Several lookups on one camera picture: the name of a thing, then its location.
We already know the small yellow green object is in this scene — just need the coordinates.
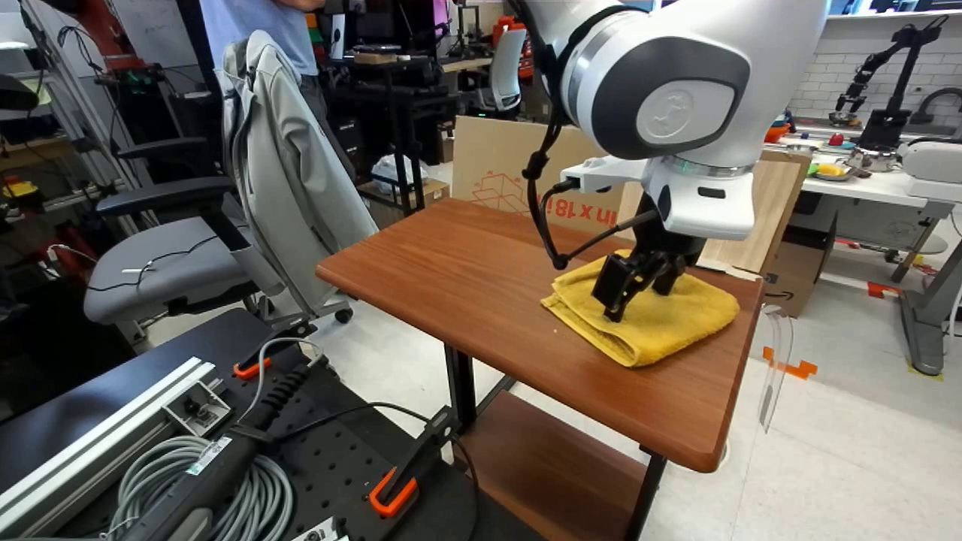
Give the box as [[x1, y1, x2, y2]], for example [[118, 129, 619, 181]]
[[810, 152, 853, 183]]

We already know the grey office chair with armrests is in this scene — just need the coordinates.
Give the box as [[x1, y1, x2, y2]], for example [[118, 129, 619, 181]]
[[81, 28, 386, 339]]

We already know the wooden table with black frame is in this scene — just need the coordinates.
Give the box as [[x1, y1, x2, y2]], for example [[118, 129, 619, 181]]
[[313, 194, 771, 541]]

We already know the white desk with grey legs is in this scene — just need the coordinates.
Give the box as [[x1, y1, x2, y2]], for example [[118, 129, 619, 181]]
[[792, 138, 962, 380]]

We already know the long aluminium rail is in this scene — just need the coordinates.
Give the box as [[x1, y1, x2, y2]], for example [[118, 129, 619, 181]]
[[0, 354, 220, 539]]

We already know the yellow cloth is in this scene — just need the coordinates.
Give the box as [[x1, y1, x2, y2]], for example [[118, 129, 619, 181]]
[[538, 253, 746, 373]]

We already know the person in blue shirt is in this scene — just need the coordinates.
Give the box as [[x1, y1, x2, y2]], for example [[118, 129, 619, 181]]
[[196, 0, 328, 78]]

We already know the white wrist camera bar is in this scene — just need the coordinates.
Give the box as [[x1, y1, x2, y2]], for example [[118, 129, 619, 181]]
[[561, 151, 654, 194]]

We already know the metal rail bracket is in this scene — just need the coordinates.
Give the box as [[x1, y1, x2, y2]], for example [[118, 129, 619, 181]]
[[288, 513, 356, 541], [159, 375, 235, 429]]

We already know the light grey swivel chair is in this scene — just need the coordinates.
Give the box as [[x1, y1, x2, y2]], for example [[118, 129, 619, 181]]
[[486, 25, 532, 113]]

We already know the brown cardboard box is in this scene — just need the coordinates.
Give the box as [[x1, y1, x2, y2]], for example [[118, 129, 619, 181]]
[[758, 214, 840, 322]]

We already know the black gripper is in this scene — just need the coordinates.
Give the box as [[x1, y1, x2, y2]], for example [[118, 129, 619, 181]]
[[590, 218, 711, 325]]

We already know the grey coiled cable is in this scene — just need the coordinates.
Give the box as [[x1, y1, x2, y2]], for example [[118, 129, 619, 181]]
[[100, 333, 303, 541]]

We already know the orange and black clamp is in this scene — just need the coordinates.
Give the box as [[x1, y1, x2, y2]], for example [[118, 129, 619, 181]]
[[363, 403, 460, 524], [228, 303, 356, 383]]

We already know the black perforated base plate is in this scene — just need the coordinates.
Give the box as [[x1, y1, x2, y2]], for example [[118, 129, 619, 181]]
[[0, 305, 483, 541]]

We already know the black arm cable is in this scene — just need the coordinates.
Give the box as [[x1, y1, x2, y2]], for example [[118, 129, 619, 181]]
[[520, 39, 665, 273]]

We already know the black workbench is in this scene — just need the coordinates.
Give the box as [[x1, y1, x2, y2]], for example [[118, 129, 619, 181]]
[[325, 42, 475, 218]]

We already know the orange floor tape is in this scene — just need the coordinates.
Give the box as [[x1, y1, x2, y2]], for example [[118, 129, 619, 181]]
[[761, 343, 820, 383]]

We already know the grey jacket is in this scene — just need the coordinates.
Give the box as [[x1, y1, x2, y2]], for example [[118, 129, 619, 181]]
[[218, 28, 381, 314]]

